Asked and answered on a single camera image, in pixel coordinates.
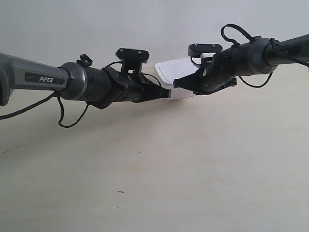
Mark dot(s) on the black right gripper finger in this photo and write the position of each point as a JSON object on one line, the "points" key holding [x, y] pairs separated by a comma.
{"points": [[192, 82]]}

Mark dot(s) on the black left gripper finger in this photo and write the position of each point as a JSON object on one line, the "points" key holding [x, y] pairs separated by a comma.
{"points": [[156, 92]]}

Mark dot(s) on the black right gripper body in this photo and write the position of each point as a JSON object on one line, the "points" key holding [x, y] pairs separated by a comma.
{"points": [[218, 74]]}

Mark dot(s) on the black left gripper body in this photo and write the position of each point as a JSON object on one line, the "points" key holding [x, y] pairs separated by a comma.
{"points": [[127, 88]]}

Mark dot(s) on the white lidded plastic container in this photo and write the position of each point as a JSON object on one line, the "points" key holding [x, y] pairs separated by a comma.
{"points": [[168, 71]]}

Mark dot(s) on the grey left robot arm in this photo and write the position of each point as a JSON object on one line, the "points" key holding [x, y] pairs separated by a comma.
{"points": [[77, 81]]}

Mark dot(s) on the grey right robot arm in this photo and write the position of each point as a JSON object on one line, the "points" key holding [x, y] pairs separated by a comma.
{"points": [[260, 56]]}

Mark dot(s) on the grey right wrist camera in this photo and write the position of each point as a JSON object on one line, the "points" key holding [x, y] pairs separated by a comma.
{"points": [[198, 50]]}

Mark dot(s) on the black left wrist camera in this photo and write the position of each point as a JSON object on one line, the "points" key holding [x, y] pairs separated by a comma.
{"points": [[132, 59]]}

